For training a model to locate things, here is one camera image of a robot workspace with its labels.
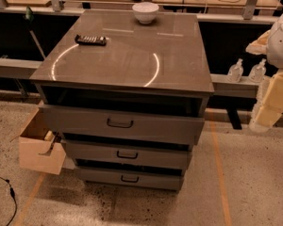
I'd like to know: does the grey metal rail shelf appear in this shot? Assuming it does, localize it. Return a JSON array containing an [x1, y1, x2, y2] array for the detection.
[[0, 58, 258, 98]]

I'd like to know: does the grey bottom drawer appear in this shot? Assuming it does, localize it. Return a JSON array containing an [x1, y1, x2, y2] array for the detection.
[[74, 167, 184, 191]]

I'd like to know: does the white ceramic bowl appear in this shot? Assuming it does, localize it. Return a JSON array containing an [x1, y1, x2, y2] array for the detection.
[[132, 2, 159, 24]]

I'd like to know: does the black remote control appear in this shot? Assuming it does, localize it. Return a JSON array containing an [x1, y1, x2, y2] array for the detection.
[[75, 35, 107, 46]]

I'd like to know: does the grey drawer cabinet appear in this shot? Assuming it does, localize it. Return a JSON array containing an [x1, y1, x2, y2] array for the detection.
[[31, 10, 214, 178]]

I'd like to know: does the grey top drawer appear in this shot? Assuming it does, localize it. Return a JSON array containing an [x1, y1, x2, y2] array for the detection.
[[41, 105, 204, 145]]

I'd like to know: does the cardboard box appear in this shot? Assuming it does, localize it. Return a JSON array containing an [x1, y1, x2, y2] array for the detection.
[[18, 102, 66, 175]]

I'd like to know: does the clear pump bottle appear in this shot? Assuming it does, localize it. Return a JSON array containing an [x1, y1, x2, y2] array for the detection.
[[227, 58, 243, 83], [248, 58, 266, 83]]

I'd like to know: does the grey drawer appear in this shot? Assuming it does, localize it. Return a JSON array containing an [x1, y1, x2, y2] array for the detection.
[[74, 167, 184, 191], [63, 140, 191, 170], [41, 105, 204, 145]]

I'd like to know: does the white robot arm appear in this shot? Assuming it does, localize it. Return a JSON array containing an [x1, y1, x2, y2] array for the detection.
[[246, 13, 283, 133]]

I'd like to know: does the left clear pump bottle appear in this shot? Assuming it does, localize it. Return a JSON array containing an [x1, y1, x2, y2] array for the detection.
[[227, 58, 243, 83]]

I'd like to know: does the black floor cable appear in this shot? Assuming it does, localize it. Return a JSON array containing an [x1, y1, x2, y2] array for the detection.
[[0, 175, 18, 226]]

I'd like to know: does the right clear pump bottle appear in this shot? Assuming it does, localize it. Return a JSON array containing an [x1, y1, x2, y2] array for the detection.
[[248, 58, 266, 83]]

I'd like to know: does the grey middle drawer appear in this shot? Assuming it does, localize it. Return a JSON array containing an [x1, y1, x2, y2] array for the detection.
[[63, 140, 191, 170]]

